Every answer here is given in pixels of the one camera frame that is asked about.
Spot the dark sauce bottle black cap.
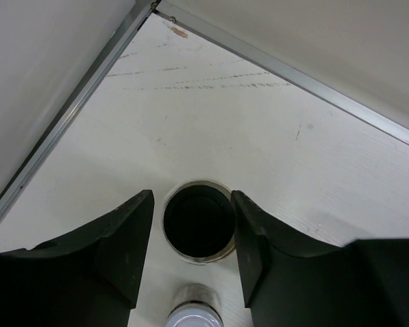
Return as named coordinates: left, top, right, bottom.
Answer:
left=161, top=180, right=235, bottom=265

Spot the metal table rail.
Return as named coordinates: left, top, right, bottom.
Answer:
left=155, top=1, right=409, bottom=146
left=0, top=1, right=159, bottom=224

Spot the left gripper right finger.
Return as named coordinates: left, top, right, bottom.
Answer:
left=231, top=191, right=409, bottom=326

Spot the rear metal table rail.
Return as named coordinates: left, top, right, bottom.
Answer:
left=155, top=1, right=409, bottom=146

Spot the left metal table rail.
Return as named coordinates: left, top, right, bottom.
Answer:
left=0, top=1, right=159, bottom=224

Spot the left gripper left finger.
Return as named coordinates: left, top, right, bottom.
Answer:
left=0, top=190, right=154, bottom=326

